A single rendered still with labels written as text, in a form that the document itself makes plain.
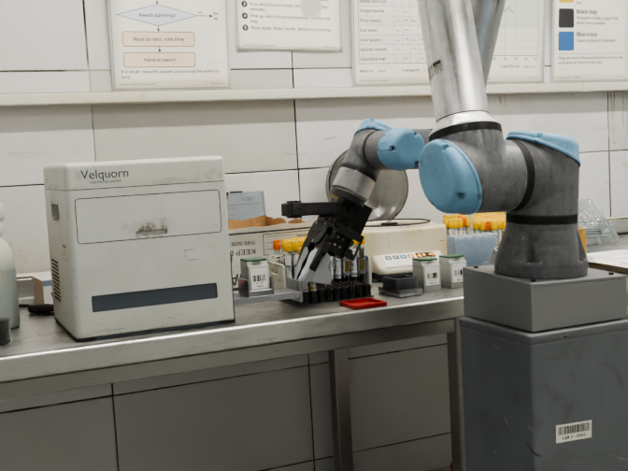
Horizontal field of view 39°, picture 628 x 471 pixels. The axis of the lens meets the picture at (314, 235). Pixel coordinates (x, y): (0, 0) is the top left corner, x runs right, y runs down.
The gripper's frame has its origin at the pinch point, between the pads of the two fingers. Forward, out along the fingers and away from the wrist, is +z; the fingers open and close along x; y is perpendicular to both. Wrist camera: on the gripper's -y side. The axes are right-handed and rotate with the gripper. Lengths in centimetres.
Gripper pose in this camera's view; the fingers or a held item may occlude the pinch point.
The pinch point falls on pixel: (296, 285)
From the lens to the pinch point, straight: 169.9
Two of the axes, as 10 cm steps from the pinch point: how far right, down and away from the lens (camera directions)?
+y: 8.2, 4.3, 3.9
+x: -4.0, -0.6, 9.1
